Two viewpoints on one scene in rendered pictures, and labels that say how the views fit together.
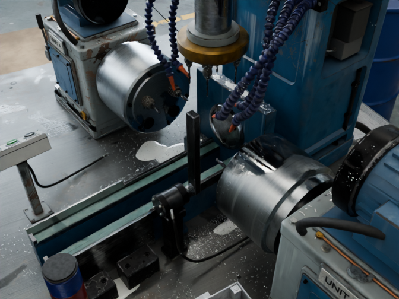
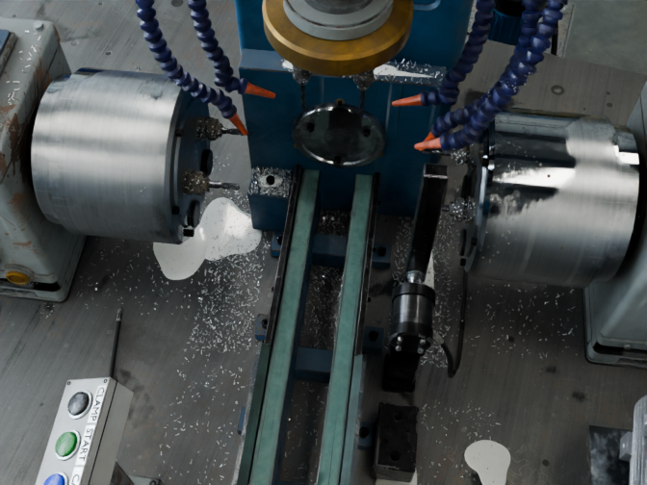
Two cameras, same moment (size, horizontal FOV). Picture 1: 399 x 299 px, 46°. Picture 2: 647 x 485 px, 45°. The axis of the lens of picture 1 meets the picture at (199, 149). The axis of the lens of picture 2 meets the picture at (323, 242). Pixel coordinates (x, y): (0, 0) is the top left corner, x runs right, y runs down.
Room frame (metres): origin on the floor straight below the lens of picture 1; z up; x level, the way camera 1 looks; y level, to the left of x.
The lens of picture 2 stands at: (0.56, 0.49, 1.98)
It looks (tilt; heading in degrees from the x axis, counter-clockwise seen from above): 59 degrees down; 315
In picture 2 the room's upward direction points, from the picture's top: straight up
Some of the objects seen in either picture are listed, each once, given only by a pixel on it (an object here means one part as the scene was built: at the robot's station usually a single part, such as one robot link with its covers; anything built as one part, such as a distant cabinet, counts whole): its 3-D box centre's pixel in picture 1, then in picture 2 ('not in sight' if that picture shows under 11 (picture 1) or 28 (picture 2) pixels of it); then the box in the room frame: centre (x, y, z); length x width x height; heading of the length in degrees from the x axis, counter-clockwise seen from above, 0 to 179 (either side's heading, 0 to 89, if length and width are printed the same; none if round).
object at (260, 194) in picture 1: (285, 200); (558, 199); (0.77, -0.21, 1.04); 0.41 x 0.25 x 0.25; 38
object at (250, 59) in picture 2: (240, 130); (342, 124); (1.13, -0.13, 0.97); 0.30 x 0.11 x 0.34; 38
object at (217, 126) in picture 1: (225, 127); (338, 139); (1.09, -0.08, 1.01); 0.15 x 0.02 x 0.15; 38
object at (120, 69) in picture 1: (134, 79); (98, 153); (1.31, 0.21, 1.04); 0.37 x 0.25 x 0.25; 38
